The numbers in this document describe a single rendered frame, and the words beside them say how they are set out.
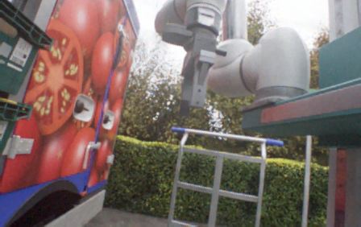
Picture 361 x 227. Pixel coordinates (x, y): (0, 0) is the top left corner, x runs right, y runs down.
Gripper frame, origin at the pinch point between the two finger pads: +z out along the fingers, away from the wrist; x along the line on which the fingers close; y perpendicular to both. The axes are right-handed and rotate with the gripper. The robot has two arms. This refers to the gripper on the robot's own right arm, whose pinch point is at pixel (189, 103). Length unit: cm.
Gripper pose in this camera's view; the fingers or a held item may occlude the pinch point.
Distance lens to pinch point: 45.1
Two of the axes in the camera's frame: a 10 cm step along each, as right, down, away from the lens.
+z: -1.5, 9.7, -2.0
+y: 9.7, 1.9, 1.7
